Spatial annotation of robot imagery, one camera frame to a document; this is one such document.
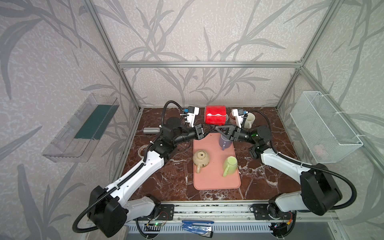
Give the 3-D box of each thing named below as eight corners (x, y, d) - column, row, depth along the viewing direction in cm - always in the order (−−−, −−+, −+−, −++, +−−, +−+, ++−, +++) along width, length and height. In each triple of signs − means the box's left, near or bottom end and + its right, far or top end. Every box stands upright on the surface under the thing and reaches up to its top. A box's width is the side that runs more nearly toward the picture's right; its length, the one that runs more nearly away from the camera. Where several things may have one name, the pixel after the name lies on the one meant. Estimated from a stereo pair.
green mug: (223, 177, 86) (225, 171, 79) (222, 163, 92) (224, 156, 84) (235, 177, 86) (238, 171, 79) (233, 163, 92) (236, 156, 84)
